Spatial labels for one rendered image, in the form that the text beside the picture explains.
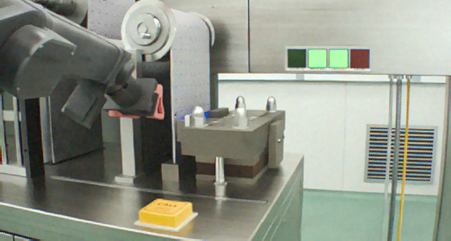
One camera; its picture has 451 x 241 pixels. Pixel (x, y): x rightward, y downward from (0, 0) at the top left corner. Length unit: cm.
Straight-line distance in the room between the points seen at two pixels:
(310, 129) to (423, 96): 103
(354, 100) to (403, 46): 236
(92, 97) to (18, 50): 42
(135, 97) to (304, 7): 61
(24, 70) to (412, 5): 105
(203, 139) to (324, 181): 283
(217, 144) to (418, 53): 62
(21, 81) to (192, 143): 65
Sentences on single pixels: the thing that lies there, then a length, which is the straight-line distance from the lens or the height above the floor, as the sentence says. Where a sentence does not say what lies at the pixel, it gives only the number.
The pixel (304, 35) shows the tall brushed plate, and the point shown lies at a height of 125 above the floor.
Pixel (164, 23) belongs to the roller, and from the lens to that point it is 90.
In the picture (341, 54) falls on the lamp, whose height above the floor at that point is 120.
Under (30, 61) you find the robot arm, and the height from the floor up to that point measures 116.
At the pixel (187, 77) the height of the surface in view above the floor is 113.
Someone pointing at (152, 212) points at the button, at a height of 92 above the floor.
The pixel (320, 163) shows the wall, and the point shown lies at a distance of 357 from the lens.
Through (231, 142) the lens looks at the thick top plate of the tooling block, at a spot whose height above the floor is 100.
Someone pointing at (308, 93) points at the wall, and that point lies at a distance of 349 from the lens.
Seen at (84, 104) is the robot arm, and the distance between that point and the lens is 63.
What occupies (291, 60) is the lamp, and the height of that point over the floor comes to 118.
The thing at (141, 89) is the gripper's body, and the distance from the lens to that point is 73.
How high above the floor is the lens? 116
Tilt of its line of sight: 7 degrees down
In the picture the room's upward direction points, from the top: straight up
